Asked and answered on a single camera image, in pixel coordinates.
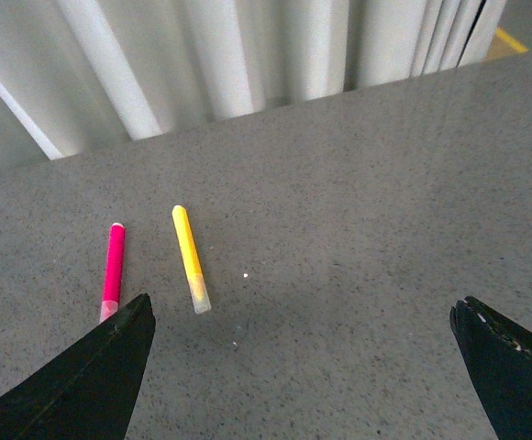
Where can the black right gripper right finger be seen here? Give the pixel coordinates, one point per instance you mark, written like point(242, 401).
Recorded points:
point(497, 353)

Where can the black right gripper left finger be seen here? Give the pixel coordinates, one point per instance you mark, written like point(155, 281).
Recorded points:
point(88, 391)

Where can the pink highlighter pen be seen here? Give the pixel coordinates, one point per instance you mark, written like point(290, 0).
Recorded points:
point(113, 271)

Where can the yellow highlighter pen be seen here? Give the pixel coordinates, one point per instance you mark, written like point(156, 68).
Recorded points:
point(191, 261)

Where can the white pleated curtain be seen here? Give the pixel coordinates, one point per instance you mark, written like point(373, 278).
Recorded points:
point(83, 75)

